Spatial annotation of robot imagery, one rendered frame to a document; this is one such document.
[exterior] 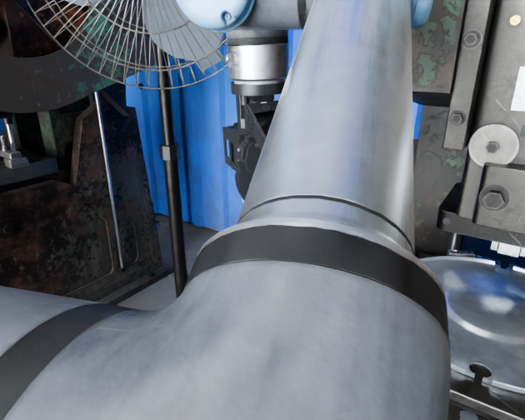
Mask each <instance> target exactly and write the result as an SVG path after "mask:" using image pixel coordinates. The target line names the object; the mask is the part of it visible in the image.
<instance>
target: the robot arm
mask: <svg viewBox="0 0 525 420"><path fill-rule="evenodd" d="M176 1H177V4H178V6H179V7H180V9H181V10H182V12H183V13H184V15H185V16H186V17H187V18H188V19H189V20H190V21H192V22H193V23H195V24H197V25H198V26H199V27H202V28H206V29H209V30H211V31H213V32H216V33H226V38H227V45H230V46H227V55H226V56H225V58H224V60H225V63H228V69H229V77H230V78H231V79H232V80H233V81H234V82H231V89H232V94H234V95H236V103H237V122H234V123H233V125H232V126H228V127H222V133H223V145H224V156H225V163H226V164H228V165H229V166H230V167H231V169H233V170H234V171H236V174H235V183H236V186H237V190H238V192H239V194H240V195H241V197H242V202H243V205H242V210H241V212H240V215H239V218H238V220H237V224H236V225H233V226H231V227H228V228H226V229H224V230H222V231H221V232H218V233H217V234H215V235H214V236H212V237H210V238H209V239H208V240H207V241H206V242H205V243H204V245H203V246H202V248H201V250H200V251H199V253H198V255H197V258H196V260H195V262H194V264H193V266H192V270H191V272H190V274H189V276H188V279H187V282H186V284H185V287H184V289H183V291H182V294H181V295H180V296H179V297H178V298H177V299H176V300H175V301H174V302H172V303H170V304H168V305H167V306H166V307H163V308H161V309H159V310H157V311H144V310H138V309H134V308H129V307H120V306H115V305H111V304H106V303H101V302H92V301H87V300H82V299H76V298H72V297H63V296H58V295H52V294H47V293H42V292H33V291H28V290H22V289H17V288H13V287H4V286H0V420H448V407H449V397H450V387H451V354H450V343H449V334H448V310H447V303H446V295H445V292H444V290H443V286H442V284H441V283H440V282H439V280H438V278H437V276H436V275H435V273H434V272H433V271H432V270H431V269H430V268H429V267H428V266H427V265H426V264H425V263H424V262H422V261H421V260H420V259H418V258H417V257H415V230H414V177H413V74H412V28H418V27H420V26H422V25H423V24H424V23H425V22H426V21H427V20H428V18H429V16H430V13H431V10H432V6H433V0H176ZM288 30H303V31H302V36H301V38H300V41H299V44H298V46H297V51H296V52H295V55H294V58H293V60H292V65H291V67H290V70H289V43H288ZM285 78H286V80H284V79H285ZM275 94H281V97H280V99H279V101H278V100H276V101H274V95H275ZM226 139H227V140H228V146H229V156H228V152H227V140H226Z"/></svg>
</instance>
